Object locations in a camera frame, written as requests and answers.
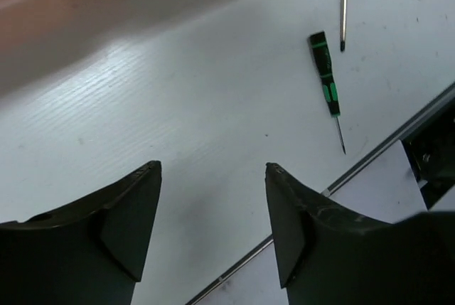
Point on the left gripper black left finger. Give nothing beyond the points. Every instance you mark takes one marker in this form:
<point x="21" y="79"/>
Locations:
<point x="90" y="251"/>

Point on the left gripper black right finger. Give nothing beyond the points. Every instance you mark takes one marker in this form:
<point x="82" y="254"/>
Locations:
<point x="329" y="254"/>

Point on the purple handle screwdriver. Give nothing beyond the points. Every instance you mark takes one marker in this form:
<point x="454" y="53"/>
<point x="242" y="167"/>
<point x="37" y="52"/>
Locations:
<point x="343" y="28"/>

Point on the black precision screwdriver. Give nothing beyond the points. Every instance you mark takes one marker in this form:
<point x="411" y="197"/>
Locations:
<point x="322" y="59"/>

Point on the pink plastic tool box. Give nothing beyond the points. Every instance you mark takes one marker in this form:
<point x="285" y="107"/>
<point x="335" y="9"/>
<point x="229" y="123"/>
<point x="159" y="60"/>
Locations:
<point x="90" y="39"/>

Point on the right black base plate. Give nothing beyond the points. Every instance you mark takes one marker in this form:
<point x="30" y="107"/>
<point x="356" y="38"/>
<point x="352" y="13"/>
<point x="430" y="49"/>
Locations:
<point x="429" y="146"/>

